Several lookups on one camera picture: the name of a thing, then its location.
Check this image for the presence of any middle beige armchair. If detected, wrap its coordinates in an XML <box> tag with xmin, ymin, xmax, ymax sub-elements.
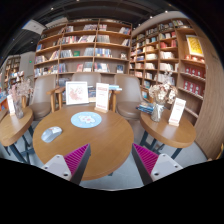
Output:
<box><xmin>70</xmin><ymin>71</ymin><xmax>102</xmax><ymax>104</ymax></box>

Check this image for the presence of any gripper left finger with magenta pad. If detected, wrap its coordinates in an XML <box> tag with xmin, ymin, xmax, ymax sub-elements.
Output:
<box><xmin>42</xmin><ymin>144</ymin><xmax>91</xmax><ymax>185</ymax></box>

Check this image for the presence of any round wooden centre table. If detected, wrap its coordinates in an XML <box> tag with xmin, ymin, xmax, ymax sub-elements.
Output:
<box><xmin>33</xmin><ymin>106</ymin><xmax>134</xmax><ymax>181</ymax></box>

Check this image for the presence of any left beige armchair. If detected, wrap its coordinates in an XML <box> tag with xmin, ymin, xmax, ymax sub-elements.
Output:
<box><xmin>29</xmin><ymin>74</ymin><xmax>59</xmax><ymax>121</ymax></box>

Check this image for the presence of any round wooden table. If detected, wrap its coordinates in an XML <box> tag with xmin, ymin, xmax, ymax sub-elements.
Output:
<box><xmin>33</xmin><ymin>106</ymin><xmax>134</xmax><ymax>181</ymax></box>
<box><xmin>140</xmin><ymin>109</ymin><xmax>196</xmax><ymax>149</ymax></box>
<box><xmin>0</xmin><ymin>107</ymin><xmax>33</xmax><ymax>146</ymax></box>

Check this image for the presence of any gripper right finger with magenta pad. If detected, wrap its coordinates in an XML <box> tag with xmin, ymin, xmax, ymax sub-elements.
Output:
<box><xmin>132</xmin><ymin>143</ymin><xmax>182</xmax><ymax>185</ymax></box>

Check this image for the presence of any white sign on right table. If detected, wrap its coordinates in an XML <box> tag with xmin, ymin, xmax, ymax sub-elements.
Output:
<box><xmin>168</xmin><ymin>98</ymin><xmax>186</xmax><ymax>126</ymax></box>

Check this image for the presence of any white sign on table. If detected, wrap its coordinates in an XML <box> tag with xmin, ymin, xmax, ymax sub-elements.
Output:
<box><xmin>7</xmin><ymin>95</ymin><xmax>15</xmax><ymax>116</ymax></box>
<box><xmin>168</xmin><ymin>98</ymin><xmax>186</xmax><ymax>126</ymax></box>

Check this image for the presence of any round light blue mouse pad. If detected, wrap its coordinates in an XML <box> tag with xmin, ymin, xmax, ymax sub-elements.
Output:
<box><xmin>71</xmin><ymin>111</ymin><xmax>102</xmax><ymax>128</ymax></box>

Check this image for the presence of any right beige armchair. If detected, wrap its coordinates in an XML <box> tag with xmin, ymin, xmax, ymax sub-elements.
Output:
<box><xmin>109</xmin><ymin>73</ymin><xmax>146</xmax><ymax>121</ymax></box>

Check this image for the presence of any left vase with dried flowers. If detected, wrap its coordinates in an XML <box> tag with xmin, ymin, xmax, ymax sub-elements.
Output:
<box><xmin>9</xmin><ymin>79</ymin><xmax>33</xmax><ymax>119</ymax></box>

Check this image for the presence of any round wooden left table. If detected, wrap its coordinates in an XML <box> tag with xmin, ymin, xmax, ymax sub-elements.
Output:
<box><xmin>0</xmin><ymin>107</ymin><xmax>33</xmax><ymax>146</ymax></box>

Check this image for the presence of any round wooden right table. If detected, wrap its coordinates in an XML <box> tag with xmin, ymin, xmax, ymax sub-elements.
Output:
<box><xmin>140</xmin><ymin>109</ymin><xmax>196</xmax><ymax>149</ymax></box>

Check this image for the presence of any framed floral picture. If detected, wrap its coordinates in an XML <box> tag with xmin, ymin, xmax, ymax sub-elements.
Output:
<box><xmin>66</xmin><ymin>81</ymin><xmax>89</xmax><ymax>105</ymax></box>

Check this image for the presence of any yellow framed poster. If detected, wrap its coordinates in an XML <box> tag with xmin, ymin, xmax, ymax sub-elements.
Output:
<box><xmin>186</xmin><ymin>35</ymin><xmax>204</xmax><ymax>57</ymax></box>

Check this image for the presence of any glass vase with dried flowers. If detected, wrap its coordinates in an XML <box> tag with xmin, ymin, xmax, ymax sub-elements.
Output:
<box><xmin>149</xmin><ymin>71</ymin><xmax>178</xmax><ymax>122</ymax></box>

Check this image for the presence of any wooden right bookshelf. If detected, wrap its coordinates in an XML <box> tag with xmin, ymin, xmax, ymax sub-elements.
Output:
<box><xmin>130</xmin><ymin>11</ymin><xmax>224</xmax><ymax>159</ymax></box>

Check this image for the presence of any stack of books on chair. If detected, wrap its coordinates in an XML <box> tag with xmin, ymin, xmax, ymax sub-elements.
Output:
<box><xmin>136</xmin><ymin>102</ymin><xmax>154</xmax><ymax>114</ymax></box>

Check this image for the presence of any beige armchair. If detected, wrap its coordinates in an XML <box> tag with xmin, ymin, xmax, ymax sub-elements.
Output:
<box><xmin>109</xmin><ymin>73</ymin><xmax>146</xmax><ymax>121</ymax></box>
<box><xmin>29</xmin><ymin>74</ymin><xmax>59</xmax><ymax>121</ymax></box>
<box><xmin>70</xmin><ymin>71</ymin><xmax>102</xmax><ymax>104</ymax></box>

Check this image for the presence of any grey computer mouse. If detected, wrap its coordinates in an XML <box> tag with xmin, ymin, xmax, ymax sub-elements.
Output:
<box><xmin>41</xmin><ymin>126</ymin><xmax>62</xmax><ymax>143</ymax></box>

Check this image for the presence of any white red standing sign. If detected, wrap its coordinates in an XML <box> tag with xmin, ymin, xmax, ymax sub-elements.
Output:
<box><xmin>95</xmin><ymin>83</ymin><xmax>109</xmax><ymax>112</ymax></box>

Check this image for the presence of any large wooden back bookshelf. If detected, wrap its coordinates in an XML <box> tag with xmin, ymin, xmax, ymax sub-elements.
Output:
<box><xmin>34</xmin><ymin>18</ymin><xmax>132</xmax><ymax>83</ymax></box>

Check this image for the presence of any white sign on left table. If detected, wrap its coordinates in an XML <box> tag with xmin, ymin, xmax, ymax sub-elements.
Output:
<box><xmin>7</xmin><ymin>95</ymin><xmax>15</xmax><ymax>116</ymax></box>

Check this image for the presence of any far left wooden bookshelf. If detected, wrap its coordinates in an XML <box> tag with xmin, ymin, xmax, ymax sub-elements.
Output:
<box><xmin>4</xmin><ymin>55</ymin><xmax>21</xmax><ymax>89</ymax></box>

